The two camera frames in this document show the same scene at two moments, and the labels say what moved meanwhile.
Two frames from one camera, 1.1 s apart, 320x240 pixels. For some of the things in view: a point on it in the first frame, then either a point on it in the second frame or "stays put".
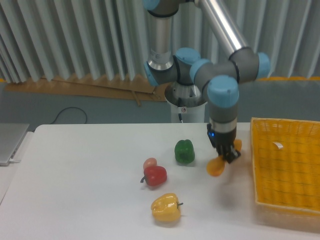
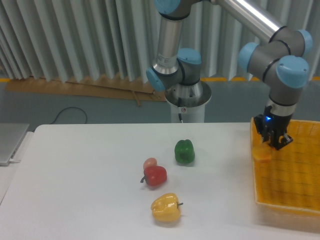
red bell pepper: [155, 175] stays put
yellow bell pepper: [165, 207] stays put
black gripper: [220, 140] → [273, 128]
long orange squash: [216, 166] → [261, 151]
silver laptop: [11, 136] stays put
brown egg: [150, 162] stays put
